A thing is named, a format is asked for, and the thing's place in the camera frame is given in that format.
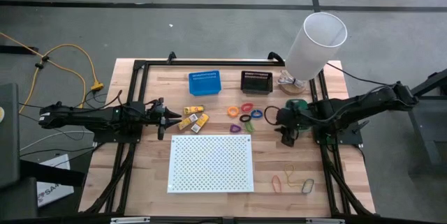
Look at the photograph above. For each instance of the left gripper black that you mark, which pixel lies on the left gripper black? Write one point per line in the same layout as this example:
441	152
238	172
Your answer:
153	114

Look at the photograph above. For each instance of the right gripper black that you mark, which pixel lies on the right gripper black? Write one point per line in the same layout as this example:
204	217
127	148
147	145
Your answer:
293	119

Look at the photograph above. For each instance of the yellow green crayon box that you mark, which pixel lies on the yellow green crayon box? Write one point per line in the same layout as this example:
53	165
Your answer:
187	122
200	123

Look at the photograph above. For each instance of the yellow crayon box red mark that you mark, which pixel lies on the yellow crayon box red mark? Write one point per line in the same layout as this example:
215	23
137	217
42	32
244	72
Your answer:
193	109

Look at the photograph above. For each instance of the green coil wristband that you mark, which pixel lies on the green coil wristband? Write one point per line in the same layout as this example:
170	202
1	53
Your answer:
248	130

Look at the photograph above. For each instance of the coloured rubber bands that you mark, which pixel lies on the coloured rubber bands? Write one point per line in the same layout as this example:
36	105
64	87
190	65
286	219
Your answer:
285	172

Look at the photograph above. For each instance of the blue coil wristband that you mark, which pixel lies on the blue coil wristband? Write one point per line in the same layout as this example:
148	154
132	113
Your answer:
252	114

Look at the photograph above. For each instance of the black coil wristband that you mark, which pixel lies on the black coil wristband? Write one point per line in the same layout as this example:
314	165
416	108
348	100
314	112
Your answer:
241	118

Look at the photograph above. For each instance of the red coil wristband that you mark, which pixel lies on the red coil wristband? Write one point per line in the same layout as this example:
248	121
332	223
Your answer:
242	107

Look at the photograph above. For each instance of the blue rubber band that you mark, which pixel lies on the blue rubber band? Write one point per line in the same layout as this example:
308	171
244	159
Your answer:
303	187

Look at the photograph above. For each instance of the orange coil wristband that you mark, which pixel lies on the orange coil wristband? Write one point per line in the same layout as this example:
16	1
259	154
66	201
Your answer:
228	111

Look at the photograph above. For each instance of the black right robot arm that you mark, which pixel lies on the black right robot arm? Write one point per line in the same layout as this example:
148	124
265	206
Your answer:
366	103

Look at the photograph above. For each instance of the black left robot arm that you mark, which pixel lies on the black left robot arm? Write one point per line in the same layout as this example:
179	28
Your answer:
87	117

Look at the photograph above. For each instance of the green plastic tray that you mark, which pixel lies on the green plastic tray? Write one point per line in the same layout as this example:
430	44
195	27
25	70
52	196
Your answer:
297	102

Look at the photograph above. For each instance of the blue plastic basket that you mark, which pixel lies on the blue plastic basket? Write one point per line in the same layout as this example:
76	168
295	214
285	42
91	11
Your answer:
205	83

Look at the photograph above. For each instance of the purple coil wristband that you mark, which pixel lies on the purple coil wristband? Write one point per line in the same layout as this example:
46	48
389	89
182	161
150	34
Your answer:
231	130

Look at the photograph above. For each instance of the white perforated metal shelf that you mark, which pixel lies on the white perforated metal shelf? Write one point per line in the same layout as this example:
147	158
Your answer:
209	163

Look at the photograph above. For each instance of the black plastic basket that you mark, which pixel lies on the black plastic basket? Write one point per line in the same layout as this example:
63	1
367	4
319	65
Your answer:
256	82

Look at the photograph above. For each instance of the black table clamp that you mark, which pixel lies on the black table clamp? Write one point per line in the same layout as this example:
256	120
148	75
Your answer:
276	56
171	56

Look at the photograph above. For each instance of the white shade table lamp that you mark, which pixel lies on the white shade table lamp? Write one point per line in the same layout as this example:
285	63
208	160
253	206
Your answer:
314	49

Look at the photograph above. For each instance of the white printed paper box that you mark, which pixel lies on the white printed paper box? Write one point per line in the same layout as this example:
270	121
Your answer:
56	189

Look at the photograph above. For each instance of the grey laptop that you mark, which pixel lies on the grey laptop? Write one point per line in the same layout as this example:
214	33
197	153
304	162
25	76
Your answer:
8	136

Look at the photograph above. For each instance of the black aluminium table frame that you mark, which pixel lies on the black aluminium table frame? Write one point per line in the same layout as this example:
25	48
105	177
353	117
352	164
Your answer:
209	63

